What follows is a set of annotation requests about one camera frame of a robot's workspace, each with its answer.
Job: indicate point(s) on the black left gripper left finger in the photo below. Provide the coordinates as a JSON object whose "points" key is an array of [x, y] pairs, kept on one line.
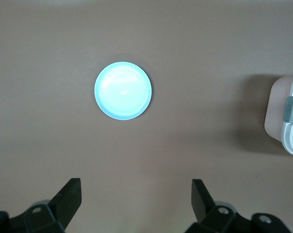
{"points": [[64, 206]]}

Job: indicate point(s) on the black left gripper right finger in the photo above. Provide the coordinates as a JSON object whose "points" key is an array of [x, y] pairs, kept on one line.
{"points": [[207, 208]]}

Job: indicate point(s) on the white lidded lunch box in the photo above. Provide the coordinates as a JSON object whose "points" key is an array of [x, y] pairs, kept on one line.
{"points": [[292, 114]]}

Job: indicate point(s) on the light blue round plate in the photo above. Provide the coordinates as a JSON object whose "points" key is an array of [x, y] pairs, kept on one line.
{"points": [[123, 91]]}

